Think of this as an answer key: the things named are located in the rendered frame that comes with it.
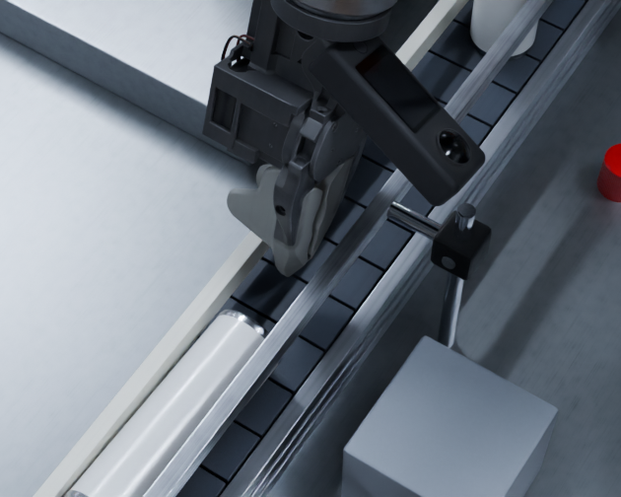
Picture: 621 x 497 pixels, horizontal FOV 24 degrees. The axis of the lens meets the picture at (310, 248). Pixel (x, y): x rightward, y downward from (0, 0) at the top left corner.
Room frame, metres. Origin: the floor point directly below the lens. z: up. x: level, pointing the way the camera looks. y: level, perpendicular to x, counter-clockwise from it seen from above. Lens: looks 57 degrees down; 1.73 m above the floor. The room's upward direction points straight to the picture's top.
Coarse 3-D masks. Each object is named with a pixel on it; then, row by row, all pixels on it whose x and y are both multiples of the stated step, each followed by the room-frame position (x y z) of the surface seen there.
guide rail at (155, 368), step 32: (448, 0) 0.76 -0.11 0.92; (416, 32) 0.73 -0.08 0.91; (416, 64) 0.71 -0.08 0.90; (256, 256) 0.54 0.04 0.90; (224, 288) 0.50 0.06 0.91; (192, 320) 0.48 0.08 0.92; (160, 352) 0.45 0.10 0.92; (128, 384) 0.43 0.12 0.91; (128, 416) 0.41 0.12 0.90; (96, 448) 0.39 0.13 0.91; (64, 480) 0.36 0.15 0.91
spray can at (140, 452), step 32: (224, 320) 0.47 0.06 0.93; (192, 352) 0.45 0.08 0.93; (224, 352) 0.45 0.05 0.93; (160, 384) 0.43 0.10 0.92; (192, 384) 0.42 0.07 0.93; (224, 384) 0.43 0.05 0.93; (160, 416) 0.40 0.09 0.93; (192, 416) 0.40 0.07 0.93; (128, 448) 0.38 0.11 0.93; (160, 448) 0.38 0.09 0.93; (96, 480) 0.36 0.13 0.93; (128, 480) 0.36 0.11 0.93
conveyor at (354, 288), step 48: (576, 0) 0.80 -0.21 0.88; (432, 48) 0.74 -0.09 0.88; (480, 144) 0.67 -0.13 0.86; (336, 240) 0.57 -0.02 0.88; (384, 240) 0.57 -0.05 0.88; (240, 288) 0.53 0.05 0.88; (288, 288) 0.53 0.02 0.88; (336, 288) 0.53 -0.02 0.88; (336, 336) 0.49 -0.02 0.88; (288, 384) 0.45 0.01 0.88; (240, 432) 0.41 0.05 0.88; (192, 480) 0.38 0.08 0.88
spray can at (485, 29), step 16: (480, 0) 0.75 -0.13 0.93; (496, 0) 0.74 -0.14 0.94; (512, 0) 0.73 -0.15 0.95; (480, 16) 0.74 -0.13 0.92; (496, 16) 0.73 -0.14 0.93; (512, 16) 0.73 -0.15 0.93; (480, 32) 0.74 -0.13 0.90; (496, 32) 0.73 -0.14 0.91; (480, 48) 0.74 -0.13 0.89; (528, 48) 0.74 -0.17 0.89
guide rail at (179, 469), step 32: (544, 0) 0.72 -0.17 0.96; (512, 32) 0.69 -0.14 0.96; (480, 64) 0.66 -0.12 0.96; (480, 96) 0.64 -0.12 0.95; (384, 192) 0.55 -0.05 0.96; (352, 256) 0.50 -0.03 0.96; (320, 288) 0.47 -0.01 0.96; (288, 320) 0.45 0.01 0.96; (256, 352) 0.43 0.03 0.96; (256, 384) 0.41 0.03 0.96; (224, 416) 0.38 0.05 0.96; (192, 448) 0.36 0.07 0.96; (160, 480) 0.34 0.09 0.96
